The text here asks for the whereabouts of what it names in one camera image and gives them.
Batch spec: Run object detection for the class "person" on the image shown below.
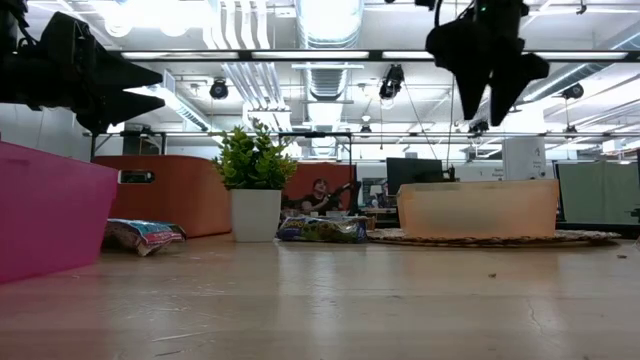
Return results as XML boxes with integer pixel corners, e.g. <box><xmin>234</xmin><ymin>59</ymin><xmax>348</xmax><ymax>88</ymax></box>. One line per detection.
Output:
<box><xmin>300</xmin><ymin>178</ymin><xmax>347</xmax><ymax>217</ymax></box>

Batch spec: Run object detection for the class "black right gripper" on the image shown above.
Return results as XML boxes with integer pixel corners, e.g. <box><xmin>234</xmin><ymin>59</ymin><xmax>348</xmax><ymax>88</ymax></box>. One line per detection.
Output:
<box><xmin>424</xmin><ymin>14</ymin><xmax>551</xmax><ymax>128</ymax></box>

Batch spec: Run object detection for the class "pink plastic bin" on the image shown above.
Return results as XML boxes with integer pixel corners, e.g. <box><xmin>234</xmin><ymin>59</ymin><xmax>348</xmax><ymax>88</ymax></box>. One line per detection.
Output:
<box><xmin>0</xmin><ymin>141</ymin><xmax>120</xmax><ymax>285</ymax></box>

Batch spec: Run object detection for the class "white plant pot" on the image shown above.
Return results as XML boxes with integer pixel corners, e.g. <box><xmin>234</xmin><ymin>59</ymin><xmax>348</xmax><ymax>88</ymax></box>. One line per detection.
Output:
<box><xmin>229</xmin><ymin>188</ymin><xmax>283</xmax><ymax>244</ymax></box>

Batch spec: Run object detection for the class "translucent orange plastic bin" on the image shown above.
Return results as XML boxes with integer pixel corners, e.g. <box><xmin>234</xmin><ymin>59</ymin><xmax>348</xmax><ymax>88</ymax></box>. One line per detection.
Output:
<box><xmin>396</xmin><ymin>179</ymin><xmax>561</xmax><ymax>240</ymax></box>

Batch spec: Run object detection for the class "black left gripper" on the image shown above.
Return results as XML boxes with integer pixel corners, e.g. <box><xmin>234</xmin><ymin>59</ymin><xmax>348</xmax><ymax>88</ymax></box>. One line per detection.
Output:
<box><xmin>0</xmin><ymin>12</ymin><xmax>167</xmax><ymax>134</ymax></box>

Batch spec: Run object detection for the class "artificial green plant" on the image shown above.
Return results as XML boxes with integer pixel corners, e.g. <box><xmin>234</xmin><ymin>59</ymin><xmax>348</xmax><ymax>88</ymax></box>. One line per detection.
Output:
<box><xmin>211</xmin><ymin>118</ymin><xmax>300</xmax><ymax>192</ymax></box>

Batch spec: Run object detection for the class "orange room partition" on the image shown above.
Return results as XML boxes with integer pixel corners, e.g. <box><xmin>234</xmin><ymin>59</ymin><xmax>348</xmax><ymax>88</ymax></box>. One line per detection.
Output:
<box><xmin>282</xmin><ymin>161</ymin><xmax>357</xmax><ymax>211</ymax></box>

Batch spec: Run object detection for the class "black computer monitor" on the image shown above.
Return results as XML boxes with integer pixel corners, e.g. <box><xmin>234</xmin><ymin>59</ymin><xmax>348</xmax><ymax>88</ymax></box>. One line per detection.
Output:
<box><xmin>385</xmin><ymin>157</ymin><xmax>445</xmax><ymax>197</ymax></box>

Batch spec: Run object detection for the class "green blue wrapper granola bar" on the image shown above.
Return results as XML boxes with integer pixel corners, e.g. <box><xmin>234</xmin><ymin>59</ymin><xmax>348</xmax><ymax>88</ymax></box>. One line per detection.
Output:
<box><xmin>276</xmin><ymin>215</ymin><xmax>370</xmax><ymax>245</ymax></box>

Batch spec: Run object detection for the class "woven round mat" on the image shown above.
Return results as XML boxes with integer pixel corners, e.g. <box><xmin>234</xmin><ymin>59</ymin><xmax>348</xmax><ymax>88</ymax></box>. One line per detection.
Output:
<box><xmin>367</xmin><ymin>227</ymin><xmax>623</xmax><ymax>249</ymax></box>

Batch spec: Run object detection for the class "silver ventilation duct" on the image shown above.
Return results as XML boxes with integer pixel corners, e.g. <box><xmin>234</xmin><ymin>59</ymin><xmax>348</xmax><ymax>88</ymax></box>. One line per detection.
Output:
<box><xmin>294</xmin><ymin>0</ymin><xmax>365</xmax><ymax>50</ymax></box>

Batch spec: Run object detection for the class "white sign board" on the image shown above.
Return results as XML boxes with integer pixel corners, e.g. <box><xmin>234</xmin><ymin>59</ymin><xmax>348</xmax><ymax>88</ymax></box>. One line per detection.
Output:
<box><xmin>501</xmin><ymin>136</ymin><xmax>548</xmax><ymax>182</ymax></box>

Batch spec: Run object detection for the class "light blue red granola bar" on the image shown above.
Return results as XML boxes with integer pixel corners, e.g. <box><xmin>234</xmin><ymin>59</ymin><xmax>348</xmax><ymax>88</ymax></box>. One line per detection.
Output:
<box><xmin>102</xmin><ymin>218</ymin><xmax>188</xmax><ymax>257</ymax></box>

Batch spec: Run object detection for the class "black distant frame rail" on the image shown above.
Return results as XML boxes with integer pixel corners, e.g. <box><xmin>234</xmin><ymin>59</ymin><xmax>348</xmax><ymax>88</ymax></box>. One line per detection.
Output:
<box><xmin>82</xmin><ymin>129</ymin><xmax>640</xmax><ymax>162</ymax></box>

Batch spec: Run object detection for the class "green room divider screen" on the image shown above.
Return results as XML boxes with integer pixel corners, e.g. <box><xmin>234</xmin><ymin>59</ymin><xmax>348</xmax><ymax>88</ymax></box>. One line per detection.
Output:
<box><xmin>555</xmin><ymin>160</ymin><xmax>640</xmax><ymax>225</ymax></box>

